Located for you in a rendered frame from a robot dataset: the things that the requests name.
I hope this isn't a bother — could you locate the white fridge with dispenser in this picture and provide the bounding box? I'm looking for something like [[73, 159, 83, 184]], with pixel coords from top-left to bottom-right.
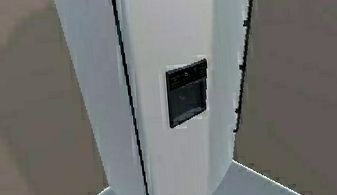
[[52, 0, 269, 195]]

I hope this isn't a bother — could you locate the black fridge handle bar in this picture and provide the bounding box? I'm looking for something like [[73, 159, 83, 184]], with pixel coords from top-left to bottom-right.
[[222, 0, 265, 135]]

